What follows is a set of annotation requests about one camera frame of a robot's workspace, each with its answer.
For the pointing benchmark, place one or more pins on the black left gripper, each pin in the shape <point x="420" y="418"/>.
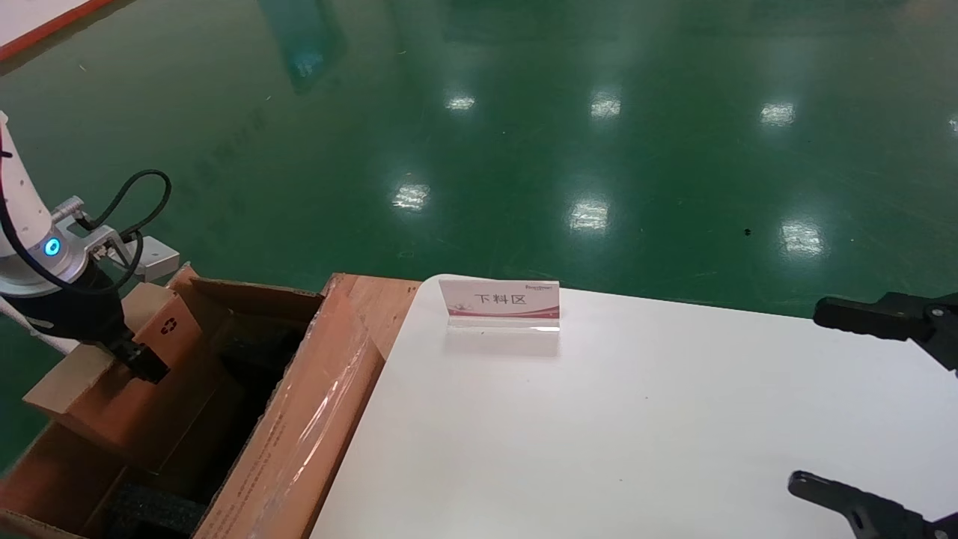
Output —
<point x="75" y="314"/>

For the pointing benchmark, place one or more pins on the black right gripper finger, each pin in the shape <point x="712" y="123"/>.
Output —
<point x="898" y="318"/>
<point x="876" y="516"/>

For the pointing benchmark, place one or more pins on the small cardboard box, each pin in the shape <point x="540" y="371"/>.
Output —
<point x="97" y="412"/>

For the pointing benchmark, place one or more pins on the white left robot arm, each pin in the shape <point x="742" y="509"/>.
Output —
<point x="19" y="202"/>

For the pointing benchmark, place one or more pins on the large cardboard box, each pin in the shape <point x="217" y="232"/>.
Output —
<point x="299" y="434"/>

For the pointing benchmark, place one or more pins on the white pipe stand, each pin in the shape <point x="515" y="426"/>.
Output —
<point x="56" y="346"/>

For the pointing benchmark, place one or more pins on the black foam insert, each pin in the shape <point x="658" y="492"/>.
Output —
<point x="150" y="515"/>

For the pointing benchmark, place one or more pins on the acrylic sign with Chinese text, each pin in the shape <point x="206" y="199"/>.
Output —
<point x="498" y="299"/>

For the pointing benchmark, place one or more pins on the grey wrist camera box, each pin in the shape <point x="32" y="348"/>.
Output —
<point x="153" y="258"/>

